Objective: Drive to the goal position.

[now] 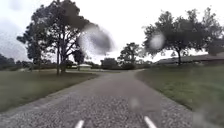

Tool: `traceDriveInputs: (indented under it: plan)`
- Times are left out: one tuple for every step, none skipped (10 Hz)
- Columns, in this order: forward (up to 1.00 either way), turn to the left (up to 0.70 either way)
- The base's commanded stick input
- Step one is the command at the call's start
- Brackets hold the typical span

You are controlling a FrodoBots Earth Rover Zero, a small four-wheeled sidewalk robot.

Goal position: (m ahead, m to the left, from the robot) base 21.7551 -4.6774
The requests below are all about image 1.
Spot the dark bush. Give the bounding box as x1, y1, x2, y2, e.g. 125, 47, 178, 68
100, 57, 120, 70

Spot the medium round tree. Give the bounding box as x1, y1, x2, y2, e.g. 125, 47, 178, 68
117, 42, 143, 70

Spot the small pale building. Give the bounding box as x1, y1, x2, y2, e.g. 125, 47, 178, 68
70, 63, 94, 70

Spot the small slim tree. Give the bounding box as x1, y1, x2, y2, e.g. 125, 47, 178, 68
72, 49, 87, 72

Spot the grey gravelly asphalt path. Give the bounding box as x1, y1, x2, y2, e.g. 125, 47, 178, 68
0, 69, 217, 128

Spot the large tall dark tree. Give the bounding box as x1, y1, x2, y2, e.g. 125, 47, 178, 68
16, 0, 101, 76

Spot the wide spreading tree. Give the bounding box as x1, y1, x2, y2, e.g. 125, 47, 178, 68
142, 7, 224, 66

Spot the robot's own part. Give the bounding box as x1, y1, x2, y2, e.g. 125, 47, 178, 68
143, 115, 158, 128
73, 119, 86, 128

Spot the green grass verge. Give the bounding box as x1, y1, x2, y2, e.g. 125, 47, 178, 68
0, 69, 100, 114
134, 63, 224, 128

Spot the long low roofed building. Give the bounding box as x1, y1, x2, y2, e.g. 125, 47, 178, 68
154, 52, 224, 66

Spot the distant row of trees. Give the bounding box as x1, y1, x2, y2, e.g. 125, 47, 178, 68
0, 53, 58, 72

